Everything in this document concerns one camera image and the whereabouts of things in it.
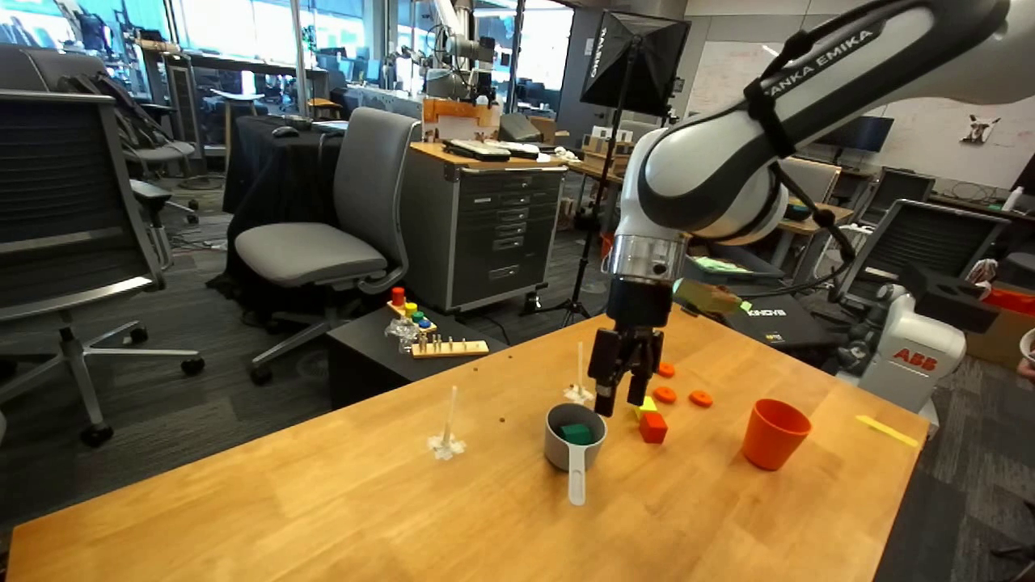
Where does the yellow tape strip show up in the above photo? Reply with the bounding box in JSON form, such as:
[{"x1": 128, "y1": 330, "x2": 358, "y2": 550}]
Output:
[{"x1": 854, "y1": 415, "x2": 923, "y2": 449}]

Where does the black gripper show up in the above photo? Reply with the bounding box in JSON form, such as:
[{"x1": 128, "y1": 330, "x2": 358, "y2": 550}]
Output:
[{"x1": 587, "y1": 272, "x2": 680, "y2": 421}]

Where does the black work table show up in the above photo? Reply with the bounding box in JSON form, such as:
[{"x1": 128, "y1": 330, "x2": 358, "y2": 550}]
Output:
[{"x1": 688, "y1": 282, "x2": 871, "y2": 370}]

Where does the grey drawer cabinet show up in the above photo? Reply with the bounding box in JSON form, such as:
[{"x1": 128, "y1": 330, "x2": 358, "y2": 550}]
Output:
[{"x1": 398, "y1": 139, "x2": 571, "y2": 315}]

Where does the orange box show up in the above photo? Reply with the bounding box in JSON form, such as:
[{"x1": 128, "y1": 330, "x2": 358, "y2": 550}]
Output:
[{"x1": 417, "y1": 93, "x2": 504, "y2": 142}]

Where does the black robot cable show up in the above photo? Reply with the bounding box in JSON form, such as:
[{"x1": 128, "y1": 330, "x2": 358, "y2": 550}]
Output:
[{"x1": 742, "y1": 25, "x2": 868, "y2": 269}]

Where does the white ABB robot base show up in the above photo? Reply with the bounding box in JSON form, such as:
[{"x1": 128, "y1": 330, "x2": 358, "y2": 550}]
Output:
[{"x1": 858, "y1": 283, "x2": 969, "y2": 415}]

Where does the wooden peg board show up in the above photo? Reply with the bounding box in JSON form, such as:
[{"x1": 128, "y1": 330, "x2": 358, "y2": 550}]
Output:
[{"x1": 408, "y1": 337, "x2": 493, "y2": 360}]

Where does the orange plastic cup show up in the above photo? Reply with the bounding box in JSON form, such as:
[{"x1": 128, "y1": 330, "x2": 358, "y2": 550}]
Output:
[{"x1": 742, "y1": 397, "x2": 814, "y2": 475}]

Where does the silver measuring cup white handle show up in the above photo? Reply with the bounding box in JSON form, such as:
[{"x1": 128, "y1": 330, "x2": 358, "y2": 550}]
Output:
[{"x1": 541, "y1": 401, "x2": 613, "y2": 510}]

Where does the black draped table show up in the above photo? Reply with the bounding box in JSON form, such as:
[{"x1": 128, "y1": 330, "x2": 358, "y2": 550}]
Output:
[{"x1": 220, "y1": 108, "x2": 352, "y2": 283}]

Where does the grey office chair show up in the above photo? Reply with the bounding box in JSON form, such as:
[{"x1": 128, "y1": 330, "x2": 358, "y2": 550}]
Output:
[{"x1": 229, "y1": 102, "x2": 426, "y2": 389}]

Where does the black softbox light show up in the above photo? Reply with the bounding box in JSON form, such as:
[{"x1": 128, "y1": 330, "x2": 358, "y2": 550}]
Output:
[{"x1": 567, "y1": 9, "x2": 693, "y2": 315}]

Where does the colourful stacking toy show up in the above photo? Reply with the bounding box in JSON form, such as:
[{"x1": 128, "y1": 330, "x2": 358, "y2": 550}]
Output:
[{"x1": 386, "y1": 283, "x2": 441, "y2": 343}]

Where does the red-orange cube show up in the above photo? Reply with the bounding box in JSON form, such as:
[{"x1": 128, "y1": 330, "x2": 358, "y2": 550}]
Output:
[{"x1": 637, "y1": 408, "x2": 669, "y2": 445}]

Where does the dark mesh chair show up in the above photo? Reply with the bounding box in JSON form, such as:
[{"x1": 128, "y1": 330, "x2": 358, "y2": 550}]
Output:
[{"x1": 836, "y1": 195, "x2": 1016, "y2": 309}]

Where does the low black table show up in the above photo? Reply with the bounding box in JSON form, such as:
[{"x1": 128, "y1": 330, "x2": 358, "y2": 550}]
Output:
[{"x1": 324, "y1": 304, "x2": 525, "y2": 411}]

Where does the black mesh office chair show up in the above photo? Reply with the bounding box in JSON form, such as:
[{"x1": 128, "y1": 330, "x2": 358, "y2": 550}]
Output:
[{"x1": 0, "y1": 86, "x2": 208, "y2": 445}]

